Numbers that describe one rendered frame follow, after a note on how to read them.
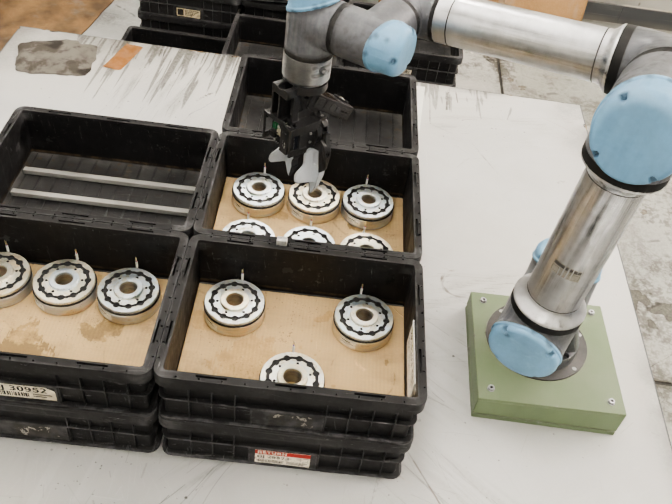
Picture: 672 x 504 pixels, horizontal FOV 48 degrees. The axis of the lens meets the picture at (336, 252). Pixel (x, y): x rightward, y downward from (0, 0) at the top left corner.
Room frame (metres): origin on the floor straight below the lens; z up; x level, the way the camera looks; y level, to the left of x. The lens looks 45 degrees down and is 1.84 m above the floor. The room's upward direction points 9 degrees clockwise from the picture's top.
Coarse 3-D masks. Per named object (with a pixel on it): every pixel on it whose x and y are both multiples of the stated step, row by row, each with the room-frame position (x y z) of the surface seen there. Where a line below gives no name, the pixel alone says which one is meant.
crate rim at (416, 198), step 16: (224, 144) 1.17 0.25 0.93; (336, 144) 1.22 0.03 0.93; (416, 160) 1.21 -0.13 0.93; (208, 176) 1.07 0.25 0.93; (416, 176) 1.16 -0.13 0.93; (208, 192) 1.02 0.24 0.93; (416, 192) 1.11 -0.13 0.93; (416, 208) 1.07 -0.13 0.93; (416, 224) 1.04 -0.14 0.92; (256, 240) 0.92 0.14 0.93; (272, 240) 0.93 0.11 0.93; (288, 240) 0.93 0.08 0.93; (304, 240) 0.94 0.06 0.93; (416, 240) 0.98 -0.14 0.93; (400, 256) 0.93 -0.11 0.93; (416, 256) 0.94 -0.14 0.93
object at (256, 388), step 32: (192, 256) 0.86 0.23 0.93; (320, 256) 0.91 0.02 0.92; (352, 256) 0.92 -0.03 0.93; (384, 256) 0.93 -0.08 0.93; (416, 288) 0.87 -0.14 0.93; (416, 320) 0.80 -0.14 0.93; (160, 352) 0.66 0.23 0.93; (416, 352) 0.73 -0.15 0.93; (160, 384) 0.62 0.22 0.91; (192, 384) 0.62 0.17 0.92; (224, 384) 0.62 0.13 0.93; (256, 384) 0.63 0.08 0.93; (288, 384) 0.64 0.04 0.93
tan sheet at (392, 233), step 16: (224, 192) 1.14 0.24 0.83; (288, 192) 1.17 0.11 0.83; (224, 208) 1.10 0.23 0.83; (400, 208) 1.18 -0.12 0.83; (224, 224) 1.05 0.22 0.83; (272, 224) 1.07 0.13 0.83; (288, 224) 1.08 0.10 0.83; (304, 224) 1.09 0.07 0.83; (320, 224) 1.09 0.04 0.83; (336, 224) 1.10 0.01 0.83; (400, 224) 1.13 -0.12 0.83; (336, 240) 1.05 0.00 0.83; (400, 240) 1.08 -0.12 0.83
